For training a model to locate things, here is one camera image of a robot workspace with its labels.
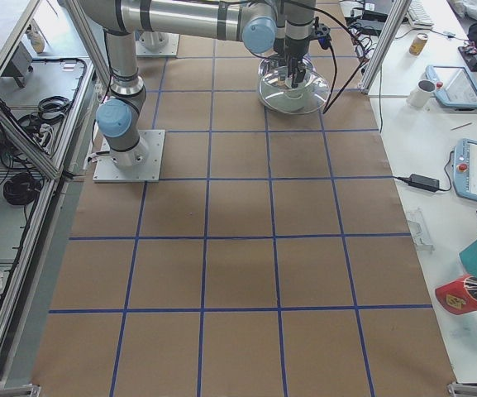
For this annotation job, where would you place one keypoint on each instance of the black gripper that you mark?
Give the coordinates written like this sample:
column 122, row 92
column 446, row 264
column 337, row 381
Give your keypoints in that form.
column 293, row 49

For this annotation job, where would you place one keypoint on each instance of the glass pot lid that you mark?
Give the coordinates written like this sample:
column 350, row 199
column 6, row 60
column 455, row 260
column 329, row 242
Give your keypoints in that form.
column 294, row 89

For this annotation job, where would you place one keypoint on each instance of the yellow drink can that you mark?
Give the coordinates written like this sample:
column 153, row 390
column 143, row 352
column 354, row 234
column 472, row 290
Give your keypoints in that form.
column 418, row 44

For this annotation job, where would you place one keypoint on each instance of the white mug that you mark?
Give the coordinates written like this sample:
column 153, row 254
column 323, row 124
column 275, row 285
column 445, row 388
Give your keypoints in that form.
column 421, row 93

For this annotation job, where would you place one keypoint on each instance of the white keyboard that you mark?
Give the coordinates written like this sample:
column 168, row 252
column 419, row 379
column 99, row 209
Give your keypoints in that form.
column 417, row 16

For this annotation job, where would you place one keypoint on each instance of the far blue teach pendant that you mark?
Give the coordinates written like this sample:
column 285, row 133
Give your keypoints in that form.
column 458, row 89

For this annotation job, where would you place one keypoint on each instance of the black power adapter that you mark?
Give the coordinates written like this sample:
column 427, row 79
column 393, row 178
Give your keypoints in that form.
column 422, row 182

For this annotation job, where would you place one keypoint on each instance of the clear plastic holder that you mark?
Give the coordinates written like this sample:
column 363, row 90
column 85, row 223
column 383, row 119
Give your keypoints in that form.
column 418, row 230

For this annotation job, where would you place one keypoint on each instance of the red bottle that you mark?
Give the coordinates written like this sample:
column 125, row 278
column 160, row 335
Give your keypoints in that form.
column 458, row 296

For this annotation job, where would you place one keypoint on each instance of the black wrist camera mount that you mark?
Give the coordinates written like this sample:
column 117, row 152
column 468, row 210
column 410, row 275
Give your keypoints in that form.
column 322, row 34

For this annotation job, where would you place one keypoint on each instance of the aluminium frame post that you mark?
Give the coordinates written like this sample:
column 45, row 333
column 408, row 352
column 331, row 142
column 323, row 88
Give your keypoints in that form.
column 391, row 26

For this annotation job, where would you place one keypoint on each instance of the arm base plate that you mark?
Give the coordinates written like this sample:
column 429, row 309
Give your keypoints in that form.
column 140, row 164
column 170, row 50

